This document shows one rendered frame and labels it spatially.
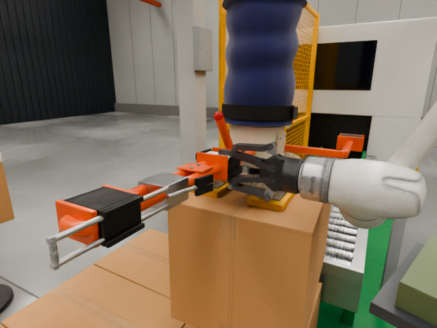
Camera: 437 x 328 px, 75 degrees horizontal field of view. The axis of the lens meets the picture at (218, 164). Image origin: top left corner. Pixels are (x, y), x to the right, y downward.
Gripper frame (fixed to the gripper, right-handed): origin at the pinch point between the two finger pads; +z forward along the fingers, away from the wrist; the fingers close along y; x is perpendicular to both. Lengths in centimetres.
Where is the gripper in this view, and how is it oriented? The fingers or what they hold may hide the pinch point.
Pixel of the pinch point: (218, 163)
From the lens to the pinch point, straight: 69.6
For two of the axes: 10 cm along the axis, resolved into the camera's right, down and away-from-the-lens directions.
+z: -8.7, -1.4, 4.7
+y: 0.0, 9.6, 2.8
